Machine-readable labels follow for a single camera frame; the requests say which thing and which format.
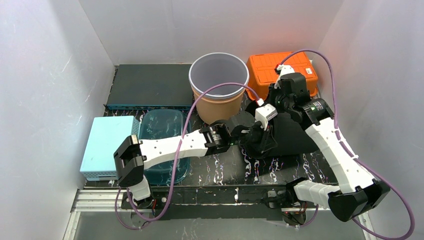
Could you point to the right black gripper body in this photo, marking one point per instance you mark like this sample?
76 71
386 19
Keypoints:
276 91

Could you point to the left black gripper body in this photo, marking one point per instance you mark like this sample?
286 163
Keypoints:
253 139

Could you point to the black plastic bucket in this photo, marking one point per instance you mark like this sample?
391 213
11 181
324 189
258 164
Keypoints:
291 138

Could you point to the grey lavender plastic bucket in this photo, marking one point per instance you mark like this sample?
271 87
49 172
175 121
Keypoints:
218 68

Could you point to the light blue perforated basket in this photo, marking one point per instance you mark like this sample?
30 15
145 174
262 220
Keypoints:
106 135

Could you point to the tan bucket with black liner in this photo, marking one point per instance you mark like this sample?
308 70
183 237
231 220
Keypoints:
211 110

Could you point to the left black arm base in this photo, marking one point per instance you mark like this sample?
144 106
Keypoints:
148 210

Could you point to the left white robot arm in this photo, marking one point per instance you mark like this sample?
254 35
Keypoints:
134 155

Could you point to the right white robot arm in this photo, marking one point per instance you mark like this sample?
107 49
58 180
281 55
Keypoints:
357 191

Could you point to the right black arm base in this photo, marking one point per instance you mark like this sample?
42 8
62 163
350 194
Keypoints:
296 213

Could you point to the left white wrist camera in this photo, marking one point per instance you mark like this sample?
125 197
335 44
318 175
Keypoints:
264 113

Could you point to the dark blue network switch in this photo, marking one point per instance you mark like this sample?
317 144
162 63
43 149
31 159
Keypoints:
150 86

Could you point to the aluminium frame rail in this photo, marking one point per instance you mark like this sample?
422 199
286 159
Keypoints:
218 200

